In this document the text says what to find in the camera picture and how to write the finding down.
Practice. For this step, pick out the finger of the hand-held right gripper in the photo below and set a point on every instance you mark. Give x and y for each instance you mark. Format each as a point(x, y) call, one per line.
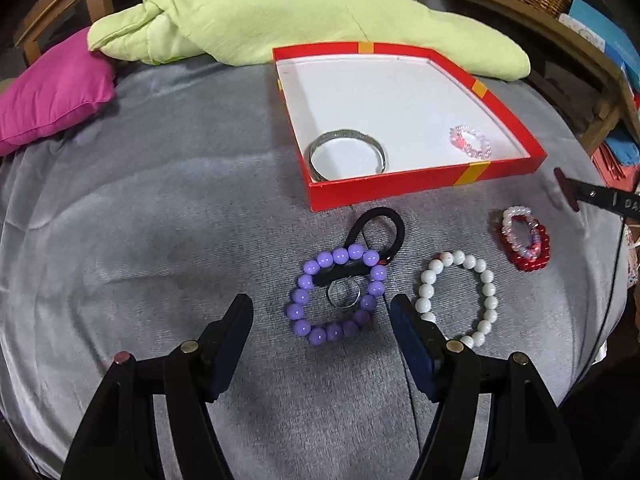
point(590, 192)

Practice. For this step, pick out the light green cloth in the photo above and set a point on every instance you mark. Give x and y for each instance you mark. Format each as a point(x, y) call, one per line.
point(250, 15)

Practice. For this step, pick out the wooden cabinet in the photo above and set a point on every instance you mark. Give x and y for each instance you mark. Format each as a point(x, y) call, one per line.
point(50, 0)

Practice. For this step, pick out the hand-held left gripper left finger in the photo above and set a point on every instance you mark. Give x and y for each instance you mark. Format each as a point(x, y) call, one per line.
point(227, 355)

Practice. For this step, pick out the salmon red bag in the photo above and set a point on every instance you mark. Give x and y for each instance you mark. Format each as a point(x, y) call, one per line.
point(612, 167)

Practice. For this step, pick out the silver bangle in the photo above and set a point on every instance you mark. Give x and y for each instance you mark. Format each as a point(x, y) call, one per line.
point(312, 167)

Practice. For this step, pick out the red cardboard box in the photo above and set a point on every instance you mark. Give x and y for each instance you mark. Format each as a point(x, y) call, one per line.
point(400, 195)

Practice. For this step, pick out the magenta pillow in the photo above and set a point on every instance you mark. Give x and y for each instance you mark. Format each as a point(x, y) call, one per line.
point(50, 95)

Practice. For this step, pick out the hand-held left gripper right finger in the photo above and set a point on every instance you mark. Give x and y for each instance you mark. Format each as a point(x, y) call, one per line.
point(410, 340)

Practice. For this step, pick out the wooden side shelf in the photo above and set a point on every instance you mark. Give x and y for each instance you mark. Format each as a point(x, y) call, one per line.
point(575, 45)

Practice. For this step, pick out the blue cardboard box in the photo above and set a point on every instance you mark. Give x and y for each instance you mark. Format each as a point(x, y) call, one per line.
point(595, 20)

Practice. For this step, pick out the blue folded cloth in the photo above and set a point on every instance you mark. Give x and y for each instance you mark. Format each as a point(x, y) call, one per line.
point(625, 147)

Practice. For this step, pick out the grey blanket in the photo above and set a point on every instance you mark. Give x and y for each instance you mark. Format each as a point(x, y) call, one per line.
point(150, 210)

